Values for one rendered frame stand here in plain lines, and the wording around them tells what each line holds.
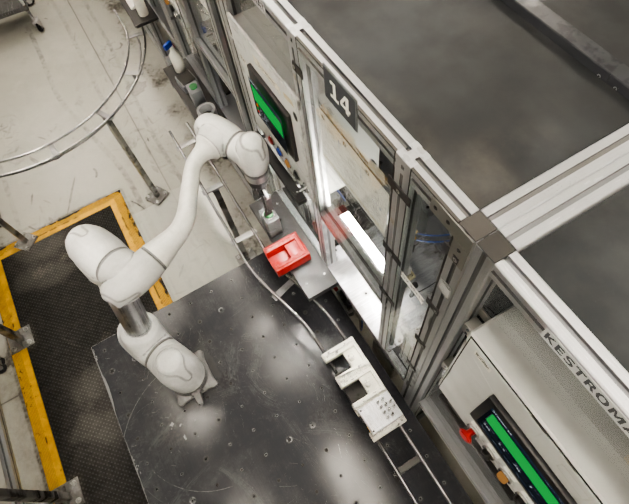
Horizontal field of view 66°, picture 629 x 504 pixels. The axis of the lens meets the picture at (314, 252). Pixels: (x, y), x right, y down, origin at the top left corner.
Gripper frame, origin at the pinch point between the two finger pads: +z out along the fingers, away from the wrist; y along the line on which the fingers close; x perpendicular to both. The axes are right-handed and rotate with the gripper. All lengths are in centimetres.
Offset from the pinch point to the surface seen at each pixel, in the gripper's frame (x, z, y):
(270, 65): -8, -72, -4
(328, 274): -9.6, 17.1, -34.3
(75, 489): 145, 112, -35
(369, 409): 8, 10, -87
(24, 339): 144, 122, 61
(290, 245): -2.8, 15.3, -15.5
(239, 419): 50, 40, -61
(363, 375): 1, 18, -75
